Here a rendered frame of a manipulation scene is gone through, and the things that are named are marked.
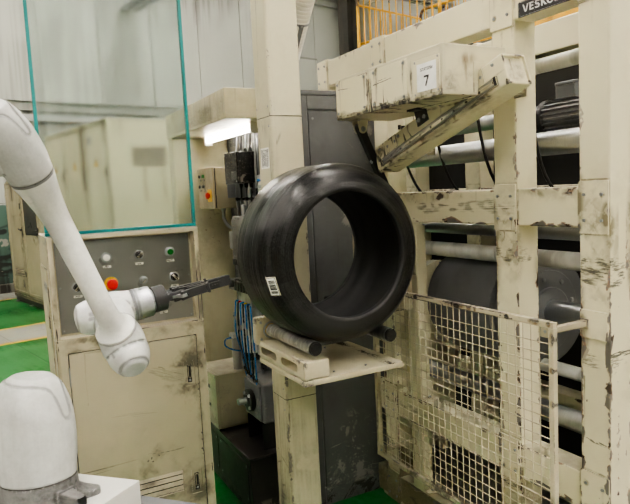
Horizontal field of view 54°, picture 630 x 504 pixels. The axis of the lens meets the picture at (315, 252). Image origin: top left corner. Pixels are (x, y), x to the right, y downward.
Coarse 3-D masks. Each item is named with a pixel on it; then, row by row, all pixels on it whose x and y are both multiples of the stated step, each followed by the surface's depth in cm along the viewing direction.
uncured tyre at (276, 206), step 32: (288, 192) 185; (320, 192) 186; (352, 192) 221; (384, 192) 198; (256, 224) 189; (288, 224) 182; (352, 224) 226; (384, 224) 221; (256, 256) 186; (288, 256) 183; (384, 256) 224; (256, 288) 192; (288, 288) 184; (352, 288) 226; (384, 288) 218; (288, 320) 189; (320, 320) 189; (352, 320) 194; (384, 320) 204
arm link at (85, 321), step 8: (112, 296) 168; (120, 296) 169; (128, 296) 170; (80, 304) 166; (120, 304) 166; (128, 304) 168; (80, 312) 164; (88, 312) 164; (120, 312) 164; (128, 312) 166; (80, 320) 164; (88, 320) 164; (80, 328) 164; (88, 328) 164; (96, 328) 164
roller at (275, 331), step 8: (272, 328) 214; (280, 328) 211; (272, 336) 214; (280, 336) 207; (288, 336) 202; (296, 336) 199; (288, 344) 204; (296, 344) 196; (304, 344) 192; (312, 344) 189; (320, 344) 190; (312, 352) 189; (320, 352) 190
